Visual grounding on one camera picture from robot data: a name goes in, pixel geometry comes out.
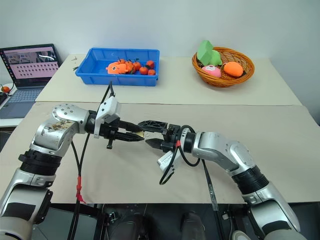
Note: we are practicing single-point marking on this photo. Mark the small black item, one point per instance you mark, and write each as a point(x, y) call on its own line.
point(75, 68)

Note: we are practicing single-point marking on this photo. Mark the blue plastic bin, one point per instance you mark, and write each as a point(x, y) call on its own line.
point(120, 80)

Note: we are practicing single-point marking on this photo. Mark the orange wicker basket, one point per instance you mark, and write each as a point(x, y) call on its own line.
point(225, 81)

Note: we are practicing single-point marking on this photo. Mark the grey round disc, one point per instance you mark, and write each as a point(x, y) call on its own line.
point(240, 235)

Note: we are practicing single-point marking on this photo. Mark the dark rounded shape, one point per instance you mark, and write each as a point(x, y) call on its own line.
point(130, 226)
point(192, 226)

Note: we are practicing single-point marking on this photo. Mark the open blue-grey laptop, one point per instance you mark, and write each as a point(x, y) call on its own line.
point(25, 95)

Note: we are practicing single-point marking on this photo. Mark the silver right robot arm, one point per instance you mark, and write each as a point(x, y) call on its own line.
point(217, 147)

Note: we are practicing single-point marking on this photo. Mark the small metal item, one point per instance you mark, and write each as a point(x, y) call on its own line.
point(74, 59)

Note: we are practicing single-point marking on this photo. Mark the orange plush fruit toy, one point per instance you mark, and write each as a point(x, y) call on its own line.
point(233, 69)

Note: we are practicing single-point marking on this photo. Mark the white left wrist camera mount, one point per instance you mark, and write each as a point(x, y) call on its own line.
point(110, 110)

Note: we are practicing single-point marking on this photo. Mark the pink plush toy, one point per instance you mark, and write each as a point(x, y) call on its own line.
point(212, 71)

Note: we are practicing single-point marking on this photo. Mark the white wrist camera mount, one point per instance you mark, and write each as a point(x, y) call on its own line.
point(166, 160)
point(110, 110)

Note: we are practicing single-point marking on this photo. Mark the orange plush fish toy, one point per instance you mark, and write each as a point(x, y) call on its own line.
point(115, 68)

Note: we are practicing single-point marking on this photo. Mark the black computer mouse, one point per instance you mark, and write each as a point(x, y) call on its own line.
point(2, 98)

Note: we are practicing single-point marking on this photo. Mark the small mandarin orange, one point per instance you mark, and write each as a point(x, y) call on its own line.
point(5, 88)
point(143, 70)
point(137, 65)
point(150, 64)
point(151, 72)

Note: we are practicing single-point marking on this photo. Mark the light green plush toy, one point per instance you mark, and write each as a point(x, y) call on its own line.
point(216, 58)

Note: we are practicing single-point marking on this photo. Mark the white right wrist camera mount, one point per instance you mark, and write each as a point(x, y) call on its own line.
point(166, 160)

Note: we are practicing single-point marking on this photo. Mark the bright green block toy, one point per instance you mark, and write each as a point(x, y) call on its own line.
point(205, 51)

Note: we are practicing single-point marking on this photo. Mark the beige table cover sheet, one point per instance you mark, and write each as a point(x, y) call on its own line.
point(175, 92)

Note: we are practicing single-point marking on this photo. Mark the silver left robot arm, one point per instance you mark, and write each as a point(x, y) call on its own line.
point(60, 130)

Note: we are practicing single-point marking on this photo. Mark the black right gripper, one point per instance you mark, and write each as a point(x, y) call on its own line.
point(170, 138)

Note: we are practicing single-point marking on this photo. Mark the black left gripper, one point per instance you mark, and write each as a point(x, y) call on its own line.
point(110, 131)

